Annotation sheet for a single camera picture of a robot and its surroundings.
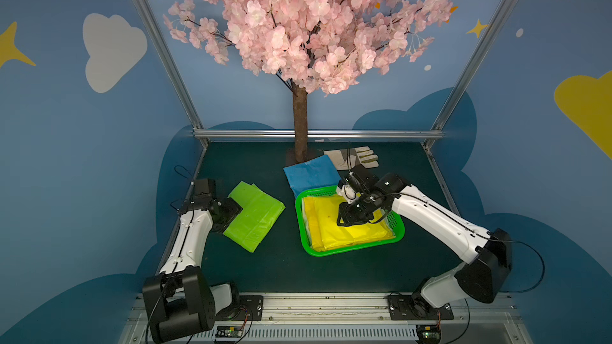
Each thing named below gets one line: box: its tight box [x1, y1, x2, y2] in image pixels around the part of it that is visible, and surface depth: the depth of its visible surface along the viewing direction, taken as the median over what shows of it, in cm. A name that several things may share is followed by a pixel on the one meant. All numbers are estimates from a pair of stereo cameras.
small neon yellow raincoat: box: [303, 195, 355, 235], surface depth 89 cm
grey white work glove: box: [323, 145, 379, 171], surface depth 117 cm
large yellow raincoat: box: [302, 194, 397, 252], surface depth 85 cm
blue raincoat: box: [282, 154, 342, 198], surface depth 109 cm
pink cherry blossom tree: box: [163, 0, 455, 161], surface depth 59 cm
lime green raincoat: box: [223, 180, 287, 254], surface depth 94 cm
